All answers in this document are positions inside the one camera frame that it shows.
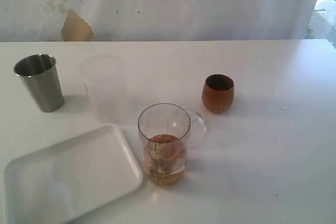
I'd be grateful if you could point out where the translucent plastic container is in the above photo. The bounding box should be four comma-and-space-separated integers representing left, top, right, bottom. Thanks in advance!
79, 55, 128, 123

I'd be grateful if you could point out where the stainless steel cup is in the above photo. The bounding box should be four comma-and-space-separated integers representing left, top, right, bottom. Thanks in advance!
14, 54, 64, 113

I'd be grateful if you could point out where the white rectangular tray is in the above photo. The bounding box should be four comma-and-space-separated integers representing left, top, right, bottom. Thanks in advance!
3, 124, 143, 223

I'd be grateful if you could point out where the brown wooden cup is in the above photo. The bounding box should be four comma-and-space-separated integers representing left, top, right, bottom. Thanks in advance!
202, 74, 234, 114

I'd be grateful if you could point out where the clear measuring cylinder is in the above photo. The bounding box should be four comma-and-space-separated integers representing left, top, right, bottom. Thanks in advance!
138, 103, 191, 188

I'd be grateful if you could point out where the clear dome strainer lid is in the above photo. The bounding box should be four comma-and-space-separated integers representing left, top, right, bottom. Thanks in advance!
166, 103, 206, 149

